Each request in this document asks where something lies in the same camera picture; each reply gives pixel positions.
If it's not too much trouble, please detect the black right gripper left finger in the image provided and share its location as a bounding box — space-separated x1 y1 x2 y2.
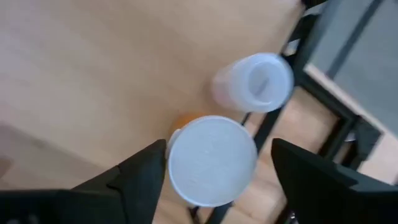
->
0 139 167 224

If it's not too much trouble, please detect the clear bottle with red pills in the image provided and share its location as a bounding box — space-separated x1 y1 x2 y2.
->
210 52 295 113

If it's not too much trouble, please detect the yellow bottle with white cap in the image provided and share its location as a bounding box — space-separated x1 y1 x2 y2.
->
166 112 259 208

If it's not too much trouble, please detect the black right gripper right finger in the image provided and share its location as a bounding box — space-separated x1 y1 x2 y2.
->
272 139 398 224

